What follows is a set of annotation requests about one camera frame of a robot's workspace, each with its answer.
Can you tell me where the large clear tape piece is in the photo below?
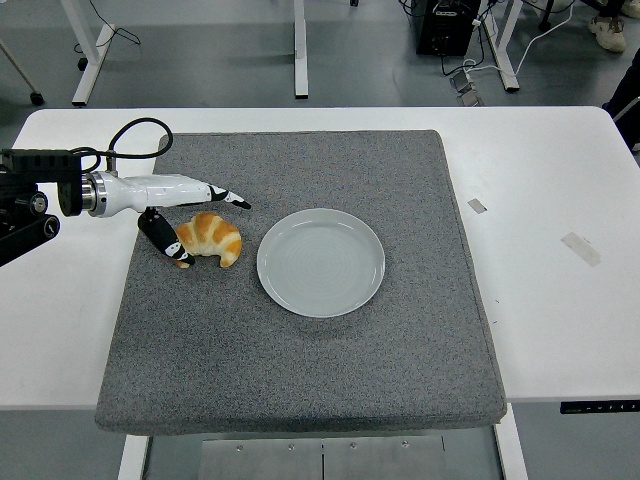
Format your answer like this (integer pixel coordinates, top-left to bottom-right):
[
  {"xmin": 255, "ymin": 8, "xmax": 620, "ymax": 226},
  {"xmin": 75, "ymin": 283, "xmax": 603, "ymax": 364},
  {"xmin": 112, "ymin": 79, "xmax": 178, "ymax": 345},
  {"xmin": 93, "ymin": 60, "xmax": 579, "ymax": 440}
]
[{"xmin": 559, "ymin": 231, "xmax": 601, "ymax": 267}]

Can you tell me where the grey felt mat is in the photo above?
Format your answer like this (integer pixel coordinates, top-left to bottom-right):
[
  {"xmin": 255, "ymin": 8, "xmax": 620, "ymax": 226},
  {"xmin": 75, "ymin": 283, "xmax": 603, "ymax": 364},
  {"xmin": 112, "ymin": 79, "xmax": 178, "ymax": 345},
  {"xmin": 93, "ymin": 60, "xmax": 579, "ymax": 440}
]
[{"xmin": 93, "ymin": 128, "xmax": 507, "ymax": 435}]

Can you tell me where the white desk leg straight foot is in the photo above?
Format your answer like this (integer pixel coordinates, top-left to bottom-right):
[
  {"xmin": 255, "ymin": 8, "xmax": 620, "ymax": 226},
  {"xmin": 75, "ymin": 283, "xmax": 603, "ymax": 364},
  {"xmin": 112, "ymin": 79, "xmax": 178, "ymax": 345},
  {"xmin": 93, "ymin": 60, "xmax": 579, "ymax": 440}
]
[{"xmin": 292, "ymin": 0, "xmax": 310, "ymax": 99}]

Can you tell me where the white table leg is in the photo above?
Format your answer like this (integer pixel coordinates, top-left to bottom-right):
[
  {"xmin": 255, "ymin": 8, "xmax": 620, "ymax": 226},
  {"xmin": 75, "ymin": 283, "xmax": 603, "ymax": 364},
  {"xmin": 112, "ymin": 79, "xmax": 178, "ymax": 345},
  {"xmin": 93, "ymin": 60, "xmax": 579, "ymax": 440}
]
[
  {"xmin": 118, "ymin": 433, "xmax": 151, "ymax": 480},
  {"xmin": 492, "ymin": 422, "xmax": 530, "ymax": 480}
]

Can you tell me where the white desk leg slanted foot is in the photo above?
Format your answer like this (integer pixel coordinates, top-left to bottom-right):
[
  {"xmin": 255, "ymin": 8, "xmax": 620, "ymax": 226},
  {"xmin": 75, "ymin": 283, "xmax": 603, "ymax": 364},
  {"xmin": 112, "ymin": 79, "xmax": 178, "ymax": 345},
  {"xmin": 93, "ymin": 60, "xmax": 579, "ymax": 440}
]
[{"xmin": 480, "ymin": 0, "xmax": 524, "ymax": 93}]

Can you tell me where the pale grey round plate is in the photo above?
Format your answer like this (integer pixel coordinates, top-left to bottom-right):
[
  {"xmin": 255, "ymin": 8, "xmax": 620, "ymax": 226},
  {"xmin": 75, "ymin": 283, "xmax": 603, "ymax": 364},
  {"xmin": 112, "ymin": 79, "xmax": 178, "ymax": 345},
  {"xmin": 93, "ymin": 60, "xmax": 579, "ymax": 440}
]
[{"xmin": 256, "ymin": 207, "xmax": 386, "ymax": 319}]

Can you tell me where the white desk leg with black cable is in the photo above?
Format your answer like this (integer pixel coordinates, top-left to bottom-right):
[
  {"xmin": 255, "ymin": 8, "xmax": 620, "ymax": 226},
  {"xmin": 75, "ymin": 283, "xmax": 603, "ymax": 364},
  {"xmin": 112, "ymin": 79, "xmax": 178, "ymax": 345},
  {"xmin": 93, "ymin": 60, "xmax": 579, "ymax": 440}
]
[{"xmin": 71, "ymin": 0, "xmax": 119, "ymax": 108}]

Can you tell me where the black computer tower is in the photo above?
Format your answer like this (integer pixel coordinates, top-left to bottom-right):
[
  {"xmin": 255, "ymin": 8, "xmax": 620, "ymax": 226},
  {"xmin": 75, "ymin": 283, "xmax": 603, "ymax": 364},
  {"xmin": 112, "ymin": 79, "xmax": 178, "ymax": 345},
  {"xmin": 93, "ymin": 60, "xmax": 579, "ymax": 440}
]
[{"xmin": 415, "ymin": 0, "xmax": 482, "ymax": 57}]

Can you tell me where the black table control panel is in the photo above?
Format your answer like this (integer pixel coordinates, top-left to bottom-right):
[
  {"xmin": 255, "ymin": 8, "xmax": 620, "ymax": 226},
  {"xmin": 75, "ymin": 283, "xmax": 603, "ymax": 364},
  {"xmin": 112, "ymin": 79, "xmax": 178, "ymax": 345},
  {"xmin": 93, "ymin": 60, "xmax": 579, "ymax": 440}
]
[{"xmin": 559, "ymin": 399, "xmax": 640, "ymax": 415}]

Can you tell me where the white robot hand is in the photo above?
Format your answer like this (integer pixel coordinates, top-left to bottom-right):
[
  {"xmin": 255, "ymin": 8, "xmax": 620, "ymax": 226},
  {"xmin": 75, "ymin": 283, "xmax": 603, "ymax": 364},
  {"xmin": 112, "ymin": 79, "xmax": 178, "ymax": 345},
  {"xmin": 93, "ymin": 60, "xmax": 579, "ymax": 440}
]
[{"xmin": 102, "ymin": 171, "xmax": 253, "ymax": 266}]

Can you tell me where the metal stand leg with caster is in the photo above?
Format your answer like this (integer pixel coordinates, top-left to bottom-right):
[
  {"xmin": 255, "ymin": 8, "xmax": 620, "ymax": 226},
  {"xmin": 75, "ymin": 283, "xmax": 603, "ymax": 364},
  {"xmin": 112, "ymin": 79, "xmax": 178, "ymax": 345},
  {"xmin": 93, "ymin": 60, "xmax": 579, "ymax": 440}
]
[{"xmin": 0, "ymin": 39, "xmax": 45, "ymax": 107}]

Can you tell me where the person's leg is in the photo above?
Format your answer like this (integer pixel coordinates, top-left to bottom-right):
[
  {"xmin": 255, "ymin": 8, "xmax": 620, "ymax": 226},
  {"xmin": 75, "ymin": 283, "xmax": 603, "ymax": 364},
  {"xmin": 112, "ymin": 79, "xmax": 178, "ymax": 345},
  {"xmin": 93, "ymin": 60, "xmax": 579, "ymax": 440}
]
[{"xmin": 602, "ymin": 62, "xmax": 640, "ymax": 151}]

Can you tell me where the person's beige shoe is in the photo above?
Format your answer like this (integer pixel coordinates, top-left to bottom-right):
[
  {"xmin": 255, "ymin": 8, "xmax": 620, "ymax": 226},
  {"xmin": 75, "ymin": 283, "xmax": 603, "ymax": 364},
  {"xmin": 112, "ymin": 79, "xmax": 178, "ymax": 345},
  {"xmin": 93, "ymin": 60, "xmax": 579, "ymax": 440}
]
[{"xmin": 588, "ymin": 14, "xmax": 629, "ymax": 53}]

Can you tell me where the white floor cable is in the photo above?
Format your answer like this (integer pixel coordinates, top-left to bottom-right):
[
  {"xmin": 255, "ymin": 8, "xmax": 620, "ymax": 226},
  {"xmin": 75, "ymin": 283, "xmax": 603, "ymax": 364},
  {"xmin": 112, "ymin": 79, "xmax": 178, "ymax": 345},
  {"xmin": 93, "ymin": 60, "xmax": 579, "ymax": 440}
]
[{"xmin": 462, "ymin": 9, "xmax": 576, "ymax": 76}]

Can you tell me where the golden croissant bread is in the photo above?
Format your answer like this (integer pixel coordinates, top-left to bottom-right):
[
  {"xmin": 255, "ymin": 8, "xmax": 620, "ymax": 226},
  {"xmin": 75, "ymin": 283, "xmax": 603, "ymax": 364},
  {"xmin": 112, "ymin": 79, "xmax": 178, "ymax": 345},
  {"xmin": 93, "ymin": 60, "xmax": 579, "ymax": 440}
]
[{"xmin": 174, "ymin": 211, "xmax": 244, "ymax": 270}]

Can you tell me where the grey metal plate with screws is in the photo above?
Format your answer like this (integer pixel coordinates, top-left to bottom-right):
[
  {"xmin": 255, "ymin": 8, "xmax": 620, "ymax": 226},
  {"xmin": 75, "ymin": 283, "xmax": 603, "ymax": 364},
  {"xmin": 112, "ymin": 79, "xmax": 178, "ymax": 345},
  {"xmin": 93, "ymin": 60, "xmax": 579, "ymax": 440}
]
[{"xmin": 200, "ymin": 434, "xmax": 446, "ymax": 480}]

